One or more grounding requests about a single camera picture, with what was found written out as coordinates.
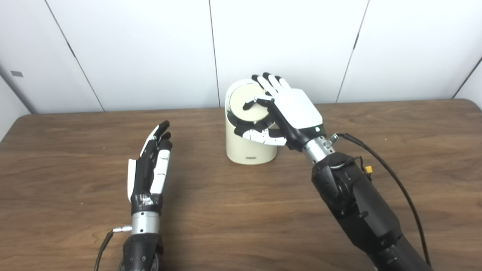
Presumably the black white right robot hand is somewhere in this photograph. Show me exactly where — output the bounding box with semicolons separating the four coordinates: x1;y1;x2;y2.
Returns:
234;72;326;152

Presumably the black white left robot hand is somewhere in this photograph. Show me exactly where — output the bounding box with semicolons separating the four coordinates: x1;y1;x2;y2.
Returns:
127;120;173;216

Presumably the round cream bin lid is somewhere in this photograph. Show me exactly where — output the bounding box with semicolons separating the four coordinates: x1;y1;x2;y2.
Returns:
229;84;275;122

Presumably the cream-colored bin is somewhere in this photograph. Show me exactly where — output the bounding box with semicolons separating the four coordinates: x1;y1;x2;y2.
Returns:
225;79;278;165

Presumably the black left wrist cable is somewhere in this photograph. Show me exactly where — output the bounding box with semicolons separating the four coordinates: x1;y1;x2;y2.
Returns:
94;225;133;271

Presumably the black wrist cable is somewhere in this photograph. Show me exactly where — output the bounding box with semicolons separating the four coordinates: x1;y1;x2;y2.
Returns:
329;132;432;266
94;225;133;271

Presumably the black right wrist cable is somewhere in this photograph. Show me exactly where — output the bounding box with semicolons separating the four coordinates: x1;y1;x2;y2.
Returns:
329;132;432;266

